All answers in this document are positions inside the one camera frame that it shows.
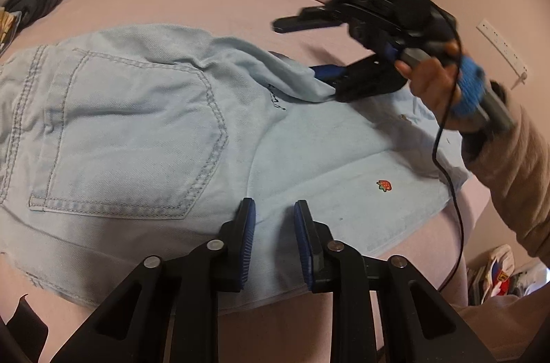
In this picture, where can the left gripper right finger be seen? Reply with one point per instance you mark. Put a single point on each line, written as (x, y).
(312, 238)

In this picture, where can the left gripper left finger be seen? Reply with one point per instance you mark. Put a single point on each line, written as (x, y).
(238, 238)

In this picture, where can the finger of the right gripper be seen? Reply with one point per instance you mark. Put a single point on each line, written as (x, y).
(369, 77)
(309, 18)

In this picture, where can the light blue denim pants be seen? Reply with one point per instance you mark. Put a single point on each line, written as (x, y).
(144, 139)

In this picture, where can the beige right sleeve forearm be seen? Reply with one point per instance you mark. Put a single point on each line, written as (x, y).
(514, 166)

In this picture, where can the right hand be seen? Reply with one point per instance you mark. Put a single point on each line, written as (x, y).
(435, 85)

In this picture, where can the white power strip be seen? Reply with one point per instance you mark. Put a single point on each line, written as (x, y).
(509, 65)

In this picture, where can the pink bed sheet mattress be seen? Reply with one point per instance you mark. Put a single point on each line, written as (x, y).
(295, 329)

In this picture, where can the clutter pile on floor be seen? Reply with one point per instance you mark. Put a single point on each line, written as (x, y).
(500, 276)

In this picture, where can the beige patterned folded garment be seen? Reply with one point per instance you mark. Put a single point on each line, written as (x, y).
(9, 24)

